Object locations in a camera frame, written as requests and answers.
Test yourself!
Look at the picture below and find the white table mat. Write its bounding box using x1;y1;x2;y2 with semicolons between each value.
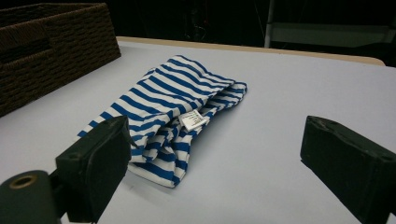
0;40;396;224

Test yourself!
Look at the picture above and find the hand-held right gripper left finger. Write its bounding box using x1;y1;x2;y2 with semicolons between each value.
55;115;133;224

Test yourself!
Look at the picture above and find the blue white striped shirt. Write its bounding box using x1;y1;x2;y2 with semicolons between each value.
77;54;248;189

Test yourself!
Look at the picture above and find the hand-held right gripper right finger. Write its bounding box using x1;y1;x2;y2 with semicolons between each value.
300;115;396;224

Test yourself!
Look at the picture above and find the white frame table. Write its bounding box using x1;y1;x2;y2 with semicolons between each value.
264;0;396;49

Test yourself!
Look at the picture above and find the brown wicker basket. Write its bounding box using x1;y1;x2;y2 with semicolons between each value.
0;3;122;119

